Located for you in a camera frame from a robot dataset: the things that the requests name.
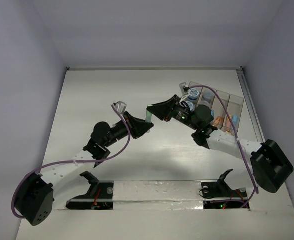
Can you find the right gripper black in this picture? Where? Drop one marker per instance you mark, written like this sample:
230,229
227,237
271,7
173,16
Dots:
163,111

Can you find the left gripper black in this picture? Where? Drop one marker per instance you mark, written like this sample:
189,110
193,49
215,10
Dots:
131,125

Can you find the green marker pen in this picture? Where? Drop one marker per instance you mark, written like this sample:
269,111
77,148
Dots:
148,117

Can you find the blue lid round jar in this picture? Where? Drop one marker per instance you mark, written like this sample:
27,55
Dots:
190,105
193,94

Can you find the orange marker pen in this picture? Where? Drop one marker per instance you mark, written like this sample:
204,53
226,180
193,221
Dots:
228,125

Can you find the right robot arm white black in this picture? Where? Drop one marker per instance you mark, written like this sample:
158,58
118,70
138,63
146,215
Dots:
267,163

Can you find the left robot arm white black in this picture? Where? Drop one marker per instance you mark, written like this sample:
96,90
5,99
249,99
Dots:
33,198

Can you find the clear four-compartment organizer tray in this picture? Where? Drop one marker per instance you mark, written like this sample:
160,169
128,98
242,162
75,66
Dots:
223,104

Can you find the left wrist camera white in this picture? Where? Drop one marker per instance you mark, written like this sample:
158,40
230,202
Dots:
119,107

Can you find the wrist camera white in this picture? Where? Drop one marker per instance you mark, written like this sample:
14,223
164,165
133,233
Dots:
184,90
119,107

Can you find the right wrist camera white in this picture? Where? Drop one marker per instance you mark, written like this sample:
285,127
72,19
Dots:
184,90

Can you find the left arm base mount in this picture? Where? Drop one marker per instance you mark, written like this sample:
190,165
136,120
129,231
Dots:
99,195

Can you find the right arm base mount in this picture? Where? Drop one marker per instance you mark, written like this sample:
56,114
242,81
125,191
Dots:
217,195

